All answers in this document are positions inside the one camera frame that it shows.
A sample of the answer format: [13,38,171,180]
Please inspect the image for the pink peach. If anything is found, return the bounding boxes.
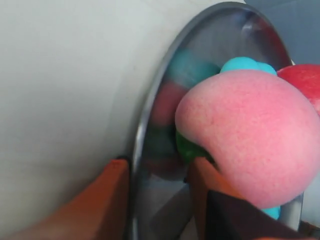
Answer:
[175,69,320,209]

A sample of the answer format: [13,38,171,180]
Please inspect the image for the teal bone toy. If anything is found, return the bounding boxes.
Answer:
[220,56,281,220]

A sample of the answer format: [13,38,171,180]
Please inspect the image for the red apple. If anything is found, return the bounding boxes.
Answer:
[277,64,320,115]

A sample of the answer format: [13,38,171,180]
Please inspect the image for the round metal plate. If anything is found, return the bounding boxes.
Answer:
[128,1,303,240]

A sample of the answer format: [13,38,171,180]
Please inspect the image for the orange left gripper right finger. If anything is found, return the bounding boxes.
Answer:
[187,157,307,240]

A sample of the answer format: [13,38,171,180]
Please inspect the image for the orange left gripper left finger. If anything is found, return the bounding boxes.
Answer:
[8,158,129,240]

